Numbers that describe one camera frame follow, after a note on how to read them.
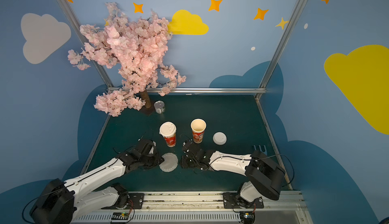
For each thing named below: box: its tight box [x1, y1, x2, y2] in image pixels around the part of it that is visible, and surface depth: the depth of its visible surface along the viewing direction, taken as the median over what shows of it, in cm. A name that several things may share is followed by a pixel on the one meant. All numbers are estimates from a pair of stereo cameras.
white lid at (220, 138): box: [212, 131, 227, 146], surface depth 98 cm
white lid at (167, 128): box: [159, 121, 177, 137], surface depth 84 cm
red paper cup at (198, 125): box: [190, 118, 207, 144], surface depth 88 cm
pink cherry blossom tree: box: [67, 2, 186, 117], surface depth 77 cm
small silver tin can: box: [153, 100, 166, 115], surface depth 110 cm
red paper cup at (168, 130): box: [159, 121, 177, 148], surface depth 84 cm
